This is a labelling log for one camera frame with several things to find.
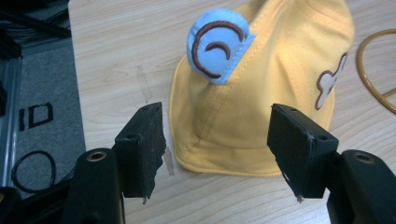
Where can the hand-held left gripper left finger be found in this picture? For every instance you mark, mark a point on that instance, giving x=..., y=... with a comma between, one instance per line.
x=141, y=155

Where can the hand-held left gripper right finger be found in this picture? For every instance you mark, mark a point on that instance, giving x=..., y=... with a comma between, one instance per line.
x=299, y=152

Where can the yellow cap with blue ear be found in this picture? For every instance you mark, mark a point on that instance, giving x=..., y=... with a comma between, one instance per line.
x=249, y=102

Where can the aluminium frame rail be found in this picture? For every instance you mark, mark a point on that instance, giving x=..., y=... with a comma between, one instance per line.
x=9, y=124

